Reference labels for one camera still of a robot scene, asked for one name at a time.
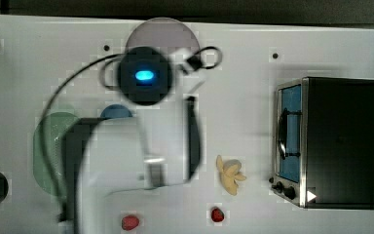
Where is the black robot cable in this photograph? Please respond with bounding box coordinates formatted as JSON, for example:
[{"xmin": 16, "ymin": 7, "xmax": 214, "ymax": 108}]
[{"xmin": 40, "ymin": 46, "xmax": 224, "ymax": 222}]

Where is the round lilac plate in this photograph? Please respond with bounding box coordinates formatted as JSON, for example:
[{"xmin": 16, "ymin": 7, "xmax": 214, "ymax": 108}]
[{"xmin": 126, "ymin": 18, "xmax": 200, "ymax": 54}]

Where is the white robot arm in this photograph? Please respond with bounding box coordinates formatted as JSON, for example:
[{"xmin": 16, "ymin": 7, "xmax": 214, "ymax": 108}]
[{"xmin": 60, "ymin": 47, "xmax": 205, "ymax": 234}]

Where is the peeled banana toy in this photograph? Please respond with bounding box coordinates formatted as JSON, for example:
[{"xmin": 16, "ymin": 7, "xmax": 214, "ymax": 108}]
[{"xmin": 216, "ymin": 155, "xmax": 246, "ymax": 196}]

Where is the blue bowl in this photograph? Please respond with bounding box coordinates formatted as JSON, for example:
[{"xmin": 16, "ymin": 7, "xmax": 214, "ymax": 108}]
[{"xmin": 100, "ymin": 104, "xmax": 132, "ymax": 119}]

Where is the pink-red strawberry toy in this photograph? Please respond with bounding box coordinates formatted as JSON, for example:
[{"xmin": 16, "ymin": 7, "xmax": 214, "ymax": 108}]
[{"xmin": 121, "ymin": 214, "xmax": 139, "ymax": 231}]

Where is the green oval strainer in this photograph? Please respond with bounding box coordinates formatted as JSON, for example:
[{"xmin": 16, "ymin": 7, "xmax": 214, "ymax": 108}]
[{"xmin": 33, "ymin": 112, "xmax": 78, "ymax": 197}]

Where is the black toaster oven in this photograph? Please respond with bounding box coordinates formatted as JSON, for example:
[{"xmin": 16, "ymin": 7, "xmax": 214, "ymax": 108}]
[{"xmin": 269, "ymin": 77, "xmax": 374, "ymax": 210}]

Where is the dark red strawberry toy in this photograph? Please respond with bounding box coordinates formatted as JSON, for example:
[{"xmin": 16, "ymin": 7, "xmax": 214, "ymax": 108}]
[{"xmin": 210, "ymin": 208, "xmax": 225, "ymax": 222}]

